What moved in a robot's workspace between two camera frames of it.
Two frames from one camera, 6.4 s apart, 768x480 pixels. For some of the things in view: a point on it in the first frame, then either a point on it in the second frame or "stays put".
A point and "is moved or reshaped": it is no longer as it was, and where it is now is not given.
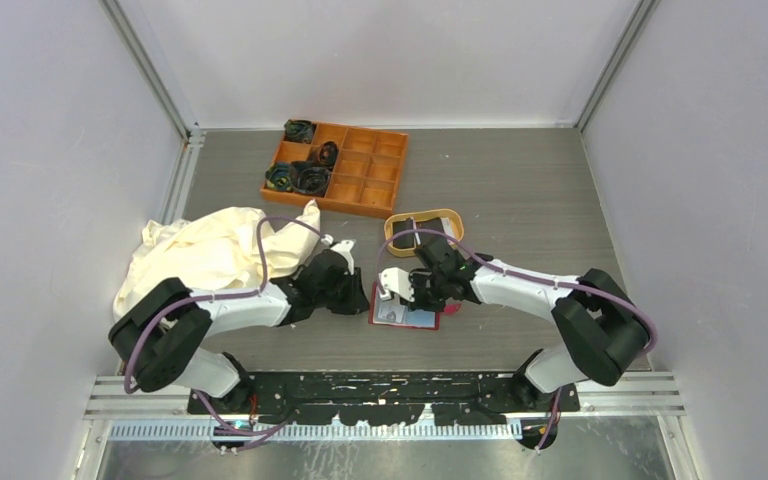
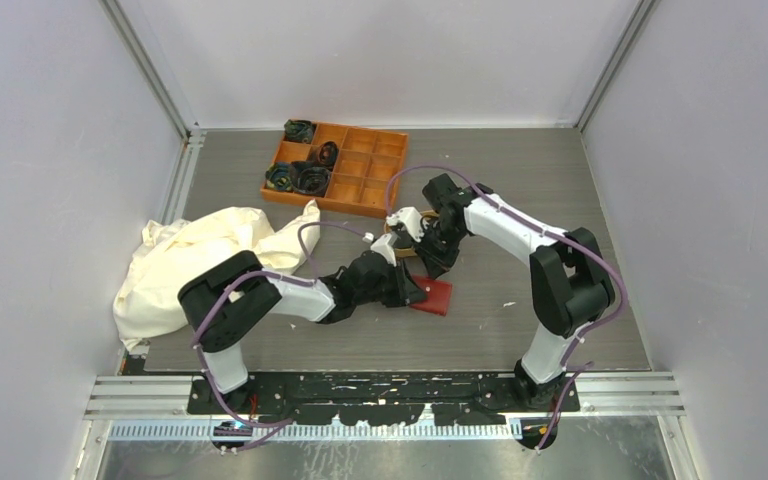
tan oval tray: (419, 215) stays put
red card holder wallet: (394, 312) is moved or reshaped
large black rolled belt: (308, 178) stays put
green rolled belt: (277, 176) stays put
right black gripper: (418, 303) to (437, 264)
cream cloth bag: (219, 250) stays put
